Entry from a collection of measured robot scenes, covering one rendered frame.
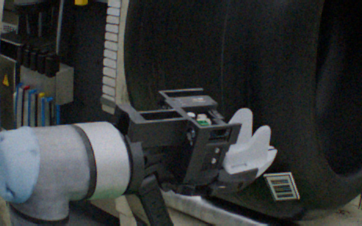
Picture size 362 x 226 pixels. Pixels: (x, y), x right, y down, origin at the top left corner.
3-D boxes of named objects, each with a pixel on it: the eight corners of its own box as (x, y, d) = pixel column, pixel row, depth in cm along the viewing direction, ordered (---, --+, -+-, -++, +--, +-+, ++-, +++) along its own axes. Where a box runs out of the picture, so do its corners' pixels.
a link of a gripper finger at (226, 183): (266, 175, 102) (200, 187, 97) (261, 187, 102) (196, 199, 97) (242, 153, 105) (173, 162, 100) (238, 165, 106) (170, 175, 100)
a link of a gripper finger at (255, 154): (301, 128, 104) (240, 136, 98) (285, 173, 106) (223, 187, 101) (286, 114, 106) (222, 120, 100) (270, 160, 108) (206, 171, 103)
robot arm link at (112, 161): (91, 213, 91) (54, 169, 97) (128, 211, 94) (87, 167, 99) (102, 151, 88) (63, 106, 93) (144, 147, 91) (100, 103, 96)
